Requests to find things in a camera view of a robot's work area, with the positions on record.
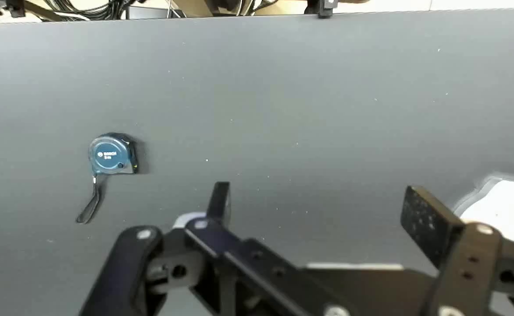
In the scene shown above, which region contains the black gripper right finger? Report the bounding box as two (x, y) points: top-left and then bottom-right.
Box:
(400, 184), (514, 316)

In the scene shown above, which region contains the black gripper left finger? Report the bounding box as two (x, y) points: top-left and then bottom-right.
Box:
(79, 181), (351, 316)

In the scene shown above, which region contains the black cable bundle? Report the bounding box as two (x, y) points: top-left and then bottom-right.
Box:
(0, 0), (137, 23)

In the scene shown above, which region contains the blue black measuring tape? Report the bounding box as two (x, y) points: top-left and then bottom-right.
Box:
(74, 132), (142, 226)

